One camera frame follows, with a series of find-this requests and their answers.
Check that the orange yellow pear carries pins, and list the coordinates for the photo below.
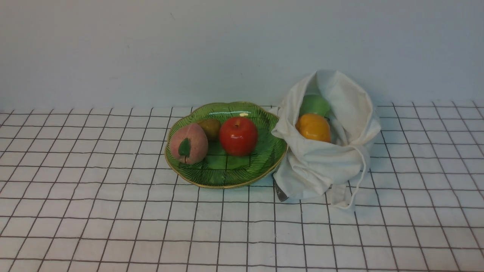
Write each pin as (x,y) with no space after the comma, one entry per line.
(315,127)

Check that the brown kiwi fruit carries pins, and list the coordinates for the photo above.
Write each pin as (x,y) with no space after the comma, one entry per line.
(211,128)

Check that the red apple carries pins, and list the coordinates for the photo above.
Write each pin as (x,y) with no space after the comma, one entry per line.
(238,136)

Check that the pink peach with leaf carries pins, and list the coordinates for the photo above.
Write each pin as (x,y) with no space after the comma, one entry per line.
(189,145)

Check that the green apple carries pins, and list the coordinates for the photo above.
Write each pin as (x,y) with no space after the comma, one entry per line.
(314,104)

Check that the white grid-pattern tablecloth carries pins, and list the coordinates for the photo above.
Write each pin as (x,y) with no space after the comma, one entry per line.
(90,191)

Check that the white cloth drawstring bag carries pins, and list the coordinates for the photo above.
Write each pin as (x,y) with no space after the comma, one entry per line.
(311,168)

